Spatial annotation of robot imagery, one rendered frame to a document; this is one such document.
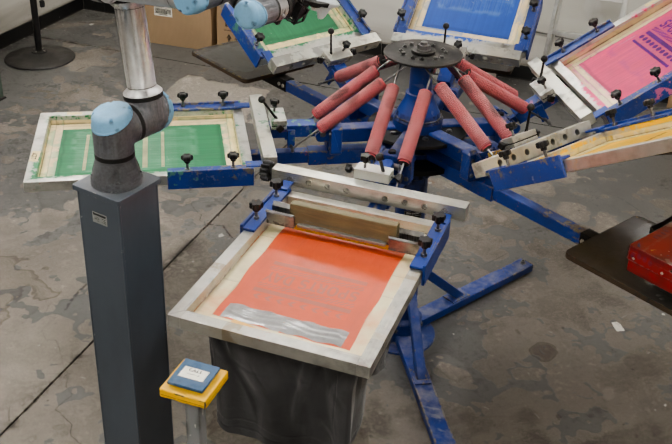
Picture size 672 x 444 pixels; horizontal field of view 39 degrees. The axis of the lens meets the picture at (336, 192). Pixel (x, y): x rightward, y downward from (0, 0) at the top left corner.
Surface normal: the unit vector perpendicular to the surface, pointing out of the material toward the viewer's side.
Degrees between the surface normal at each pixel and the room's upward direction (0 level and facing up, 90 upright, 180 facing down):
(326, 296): 0
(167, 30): 90
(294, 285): 0
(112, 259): 90
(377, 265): 0
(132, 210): 90
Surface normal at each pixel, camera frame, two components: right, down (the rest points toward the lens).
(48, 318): 0.04, -0.88
